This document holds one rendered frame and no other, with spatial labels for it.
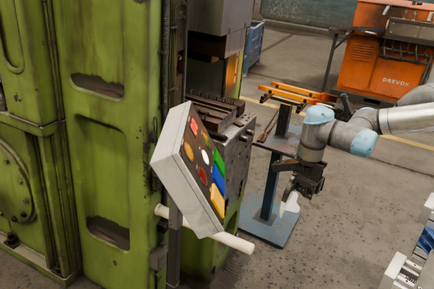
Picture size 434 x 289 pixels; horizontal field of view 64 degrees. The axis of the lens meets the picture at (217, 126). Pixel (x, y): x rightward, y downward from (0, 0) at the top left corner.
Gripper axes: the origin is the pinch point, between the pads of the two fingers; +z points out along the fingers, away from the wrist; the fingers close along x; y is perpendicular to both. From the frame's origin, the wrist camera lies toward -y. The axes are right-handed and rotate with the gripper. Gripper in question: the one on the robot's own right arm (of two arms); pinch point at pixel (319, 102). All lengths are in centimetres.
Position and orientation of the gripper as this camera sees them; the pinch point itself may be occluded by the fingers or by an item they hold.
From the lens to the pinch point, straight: 203.2
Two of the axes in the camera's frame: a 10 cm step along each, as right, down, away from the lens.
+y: -0.8, 8.9, 4.5
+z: -8.6, -2.9, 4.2
